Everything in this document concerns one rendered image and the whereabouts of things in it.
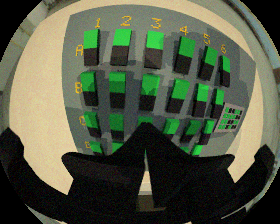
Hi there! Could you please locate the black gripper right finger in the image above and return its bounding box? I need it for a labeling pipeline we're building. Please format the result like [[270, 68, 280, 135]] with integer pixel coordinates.
[[145, 121, 234, 208]]

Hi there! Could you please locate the grey switch panel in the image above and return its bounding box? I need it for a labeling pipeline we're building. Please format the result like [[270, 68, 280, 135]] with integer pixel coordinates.
[[62, 4, 256, 157]]

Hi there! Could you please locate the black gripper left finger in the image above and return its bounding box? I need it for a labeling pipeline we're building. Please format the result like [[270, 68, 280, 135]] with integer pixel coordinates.
[[62, 121, 148, 204]]

